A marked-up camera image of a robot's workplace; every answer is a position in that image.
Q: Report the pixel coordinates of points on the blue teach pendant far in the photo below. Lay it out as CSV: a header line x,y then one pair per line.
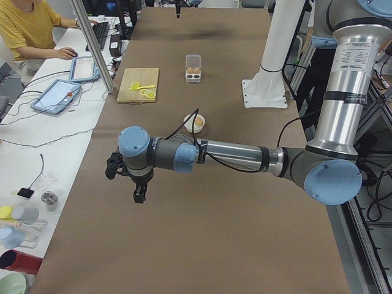
x,y
83,69

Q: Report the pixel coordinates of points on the lemon slice front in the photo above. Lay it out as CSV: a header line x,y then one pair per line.
x,y
151,95

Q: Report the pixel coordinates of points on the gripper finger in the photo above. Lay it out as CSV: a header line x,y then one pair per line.
x,y
178,10

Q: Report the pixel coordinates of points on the small black square pad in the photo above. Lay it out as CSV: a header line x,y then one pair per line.
x,y
25,193

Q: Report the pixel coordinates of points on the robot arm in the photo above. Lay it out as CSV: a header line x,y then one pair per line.
x,y
186,4

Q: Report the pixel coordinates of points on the black keyboard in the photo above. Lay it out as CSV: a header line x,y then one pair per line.
x,y
100,31

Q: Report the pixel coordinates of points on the person in black shirt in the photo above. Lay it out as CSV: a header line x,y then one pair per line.
x,y
315,78

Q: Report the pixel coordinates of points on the wooden cutting board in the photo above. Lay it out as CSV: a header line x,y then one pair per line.
x,y
146,76

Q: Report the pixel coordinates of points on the white camera stand pillar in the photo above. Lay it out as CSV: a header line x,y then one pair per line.
x,y
266,89

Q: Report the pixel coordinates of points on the aluminium frame post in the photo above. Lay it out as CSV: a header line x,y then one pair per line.
x,y
84,23

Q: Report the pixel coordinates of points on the crumpled clear plastic bag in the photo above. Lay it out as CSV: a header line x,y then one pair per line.
x,y
45,182

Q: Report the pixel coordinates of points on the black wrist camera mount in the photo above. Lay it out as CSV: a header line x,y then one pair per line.
x,y
115,166

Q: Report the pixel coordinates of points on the lemon slice near knife tip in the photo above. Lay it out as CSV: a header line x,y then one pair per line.
x,y
134,85

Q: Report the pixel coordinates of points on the person in yellow shirt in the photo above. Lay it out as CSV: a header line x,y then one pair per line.
x,y
27,30

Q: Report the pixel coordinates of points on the clear acrylic tray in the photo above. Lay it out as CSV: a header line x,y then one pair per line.
x,y
32,232

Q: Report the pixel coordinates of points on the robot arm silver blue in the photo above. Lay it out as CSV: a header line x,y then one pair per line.
x,y
325,168

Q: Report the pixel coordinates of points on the yellow plastic cup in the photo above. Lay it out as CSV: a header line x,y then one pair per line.
x,y
6,212

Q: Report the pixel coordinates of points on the green bowl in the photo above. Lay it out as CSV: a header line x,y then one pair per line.
x,y
14,283

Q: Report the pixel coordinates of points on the black power adapter box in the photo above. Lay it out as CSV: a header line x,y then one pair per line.
x,y
115,45

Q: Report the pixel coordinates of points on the blue teach pendant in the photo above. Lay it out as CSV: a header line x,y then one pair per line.
x,y
56,97
83,69

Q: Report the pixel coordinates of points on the brown egg from bowl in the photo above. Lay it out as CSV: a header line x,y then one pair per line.
x,y
198,122

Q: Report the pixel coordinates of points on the red cylinder cup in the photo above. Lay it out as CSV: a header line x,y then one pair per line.
x,y
21,262

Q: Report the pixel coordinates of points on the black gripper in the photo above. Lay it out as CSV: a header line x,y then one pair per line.
x,y
140,181

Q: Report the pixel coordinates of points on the white round bowl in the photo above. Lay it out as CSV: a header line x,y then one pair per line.
x,y
189,123

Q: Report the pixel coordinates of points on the grey plastic cup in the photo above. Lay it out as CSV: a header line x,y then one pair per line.
x,y
25,214

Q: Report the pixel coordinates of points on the blue teach pendant near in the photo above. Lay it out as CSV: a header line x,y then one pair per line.
x,y
56,97

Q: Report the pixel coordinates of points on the clear plastic egg box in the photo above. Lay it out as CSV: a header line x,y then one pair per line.
x,y
193,68

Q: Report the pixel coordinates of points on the light blue plastic cup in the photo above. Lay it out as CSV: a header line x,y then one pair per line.
x,y
11,237

